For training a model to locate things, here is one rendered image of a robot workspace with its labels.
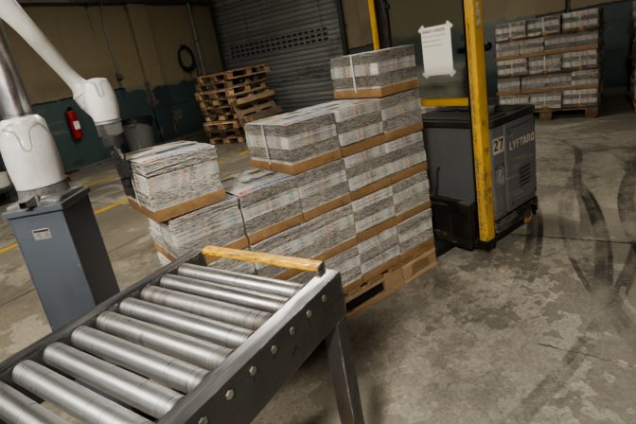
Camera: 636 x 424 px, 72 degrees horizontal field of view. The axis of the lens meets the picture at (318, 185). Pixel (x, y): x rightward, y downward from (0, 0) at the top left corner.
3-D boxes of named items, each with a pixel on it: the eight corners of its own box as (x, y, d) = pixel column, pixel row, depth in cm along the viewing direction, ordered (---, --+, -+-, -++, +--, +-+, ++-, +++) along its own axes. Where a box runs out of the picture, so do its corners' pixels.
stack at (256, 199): (187, 360, 217) (140, 203, 194) (360, 265, 281) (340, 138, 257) (220, 400, 187) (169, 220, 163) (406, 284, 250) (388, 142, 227)
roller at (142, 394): (65, 354, 104) (58, 336, 103) (200, 415, 78) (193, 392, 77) (44, 367, 101) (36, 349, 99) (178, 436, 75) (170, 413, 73)
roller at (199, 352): (98, 308, 111) (89, 327, 109) (233, 349, 85) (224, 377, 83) (114, 312, 115) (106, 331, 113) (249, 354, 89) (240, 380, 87)
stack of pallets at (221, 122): (246, 131, 957) (233, 69, 921) (282, 127, 910) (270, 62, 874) (205, 146, 848) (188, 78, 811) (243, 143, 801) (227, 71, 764)
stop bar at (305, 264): (209, 250, 138) (208, 244, 137) (326, 267, 114) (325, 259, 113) (202, 255, 135) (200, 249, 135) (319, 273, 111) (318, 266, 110)
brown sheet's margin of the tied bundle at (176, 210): (144, 215, 173) (141, 204, 172) (211, 192, 189) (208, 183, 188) (157, 223, 160) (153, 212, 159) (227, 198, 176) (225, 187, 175)
